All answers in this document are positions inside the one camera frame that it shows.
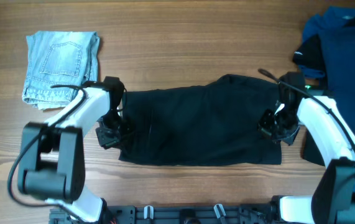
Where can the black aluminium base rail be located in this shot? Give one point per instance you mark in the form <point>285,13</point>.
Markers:
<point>239,214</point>

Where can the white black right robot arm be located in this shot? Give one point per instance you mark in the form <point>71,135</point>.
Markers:
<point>333,201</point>

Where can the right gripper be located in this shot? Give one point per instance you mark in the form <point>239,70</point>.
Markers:
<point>262,127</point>

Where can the folded light blue jeans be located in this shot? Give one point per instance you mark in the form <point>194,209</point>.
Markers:
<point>57,59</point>

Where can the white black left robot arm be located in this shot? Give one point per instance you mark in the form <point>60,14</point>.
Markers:
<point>51,164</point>

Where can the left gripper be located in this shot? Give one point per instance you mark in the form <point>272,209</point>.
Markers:
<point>106,143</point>

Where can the black shorts garment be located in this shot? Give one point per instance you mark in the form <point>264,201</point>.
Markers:
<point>211,125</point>

